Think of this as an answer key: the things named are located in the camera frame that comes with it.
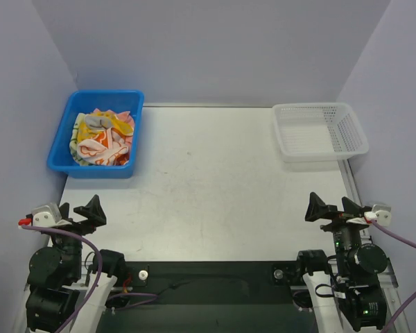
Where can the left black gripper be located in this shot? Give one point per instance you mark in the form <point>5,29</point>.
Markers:
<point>74,225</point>

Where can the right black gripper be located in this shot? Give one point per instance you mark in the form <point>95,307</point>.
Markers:
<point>338,223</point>

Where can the orange lion print towel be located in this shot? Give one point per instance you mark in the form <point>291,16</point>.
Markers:
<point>108,148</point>

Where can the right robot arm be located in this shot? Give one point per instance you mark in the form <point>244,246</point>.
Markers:
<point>350,289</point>

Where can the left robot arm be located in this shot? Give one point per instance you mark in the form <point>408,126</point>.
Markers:
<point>52,305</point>

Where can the blue plastic bin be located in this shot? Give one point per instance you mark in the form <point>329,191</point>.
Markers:
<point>85,101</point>

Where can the white perforated plastic basket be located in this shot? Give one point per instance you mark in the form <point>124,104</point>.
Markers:
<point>318,132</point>

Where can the yellow patterned towel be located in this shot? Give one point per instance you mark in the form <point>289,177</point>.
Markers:
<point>80,132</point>

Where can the pink towel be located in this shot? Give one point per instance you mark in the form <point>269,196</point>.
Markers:
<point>122,122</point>

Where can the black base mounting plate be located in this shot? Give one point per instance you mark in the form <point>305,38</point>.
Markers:
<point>208,283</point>

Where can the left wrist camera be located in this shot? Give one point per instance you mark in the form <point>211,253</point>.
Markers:
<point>45,216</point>

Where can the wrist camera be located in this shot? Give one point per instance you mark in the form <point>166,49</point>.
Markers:
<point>380,214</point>
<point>45,216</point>

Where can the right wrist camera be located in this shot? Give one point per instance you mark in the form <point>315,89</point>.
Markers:
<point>380,214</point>

